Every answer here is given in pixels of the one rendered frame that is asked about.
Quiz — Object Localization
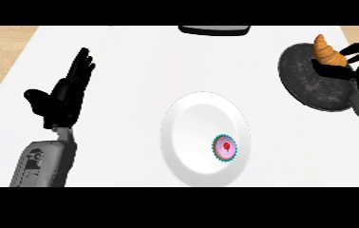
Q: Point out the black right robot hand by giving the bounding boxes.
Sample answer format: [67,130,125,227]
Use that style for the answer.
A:
[311,42,359,81]

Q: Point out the dark grey speckled pan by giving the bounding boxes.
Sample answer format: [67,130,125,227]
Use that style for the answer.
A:
[278,42,358,113]

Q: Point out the pink frosted cupcake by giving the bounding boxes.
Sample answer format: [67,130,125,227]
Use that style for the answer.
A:
[212,133,238,162]

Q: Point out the golden brown croissant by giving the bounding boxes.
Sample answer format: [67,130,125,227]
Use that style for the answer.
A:
[312,33,349,67]

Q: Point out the white oval plate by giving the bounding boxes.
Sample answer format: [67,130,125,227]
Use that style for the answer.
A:
[160,91,253,187]

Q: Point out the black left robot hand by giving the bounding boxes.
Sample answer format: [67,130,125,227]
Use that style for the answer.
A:
[23,47,97,130]

